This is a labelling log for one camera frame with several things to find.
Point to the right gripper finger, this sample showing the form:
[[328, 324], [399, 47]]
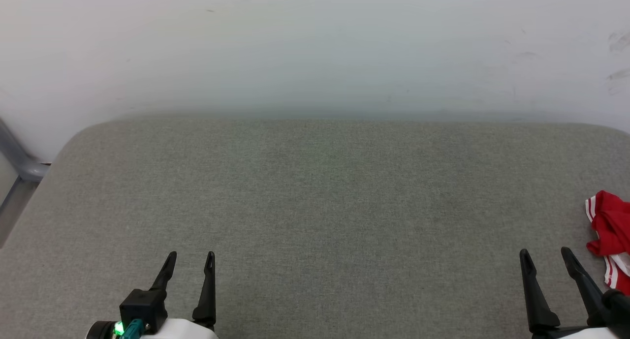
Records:
[[536, 299], [585, 285]]

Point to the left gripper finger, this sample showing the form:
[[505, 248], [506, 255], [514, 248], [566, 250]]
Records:
[[208, 294], [165, 275]]

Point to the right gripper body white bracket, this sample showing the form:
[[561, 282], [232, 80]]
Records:
[[581, 334]]

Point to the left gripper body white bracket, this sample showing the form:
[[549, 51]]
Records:
[[182, 330]]

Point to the red basketball jersey white trim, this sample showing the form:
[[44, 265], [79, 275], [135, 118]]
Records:
[[613, 226]]

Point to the grey fabric sofa seat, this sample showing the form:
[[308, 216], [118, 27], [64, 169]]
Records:
[[320, 206]]

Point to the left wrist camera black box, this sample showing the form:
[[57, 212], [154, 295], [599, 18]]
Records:
[[142, 307]]

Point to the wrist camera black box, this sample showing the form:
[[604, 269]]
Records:
[[142, 307], [617, 309]]

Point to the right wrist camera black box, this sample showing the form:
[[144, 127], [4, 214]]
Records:
[[617, 309]]

